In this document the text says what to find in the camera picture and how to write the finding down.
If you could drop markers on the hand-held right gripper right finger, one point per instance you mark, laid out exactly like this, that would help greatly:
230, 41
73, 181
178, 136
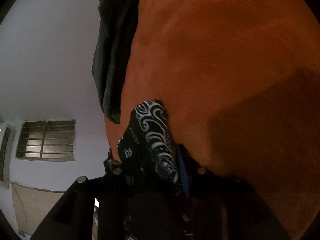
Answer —
183, 177

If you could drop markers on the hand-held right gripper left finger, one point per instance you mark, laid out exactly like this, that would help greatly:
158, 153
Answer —
80, 205

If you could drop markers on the black patterned garment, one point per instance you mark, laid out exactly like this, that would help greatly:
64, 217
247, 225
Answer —
147, 140

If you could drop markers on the barred window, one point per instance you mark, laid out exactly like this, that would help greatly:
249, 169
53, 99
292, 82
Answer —
45, 140

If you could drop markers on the orange blanket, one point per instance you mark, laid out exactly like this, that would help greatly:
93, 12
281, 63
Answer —
225, 67

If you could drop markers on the folded grey garment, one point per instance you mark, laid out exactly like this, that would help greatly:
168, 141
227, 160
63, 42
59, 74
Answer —
112, 55

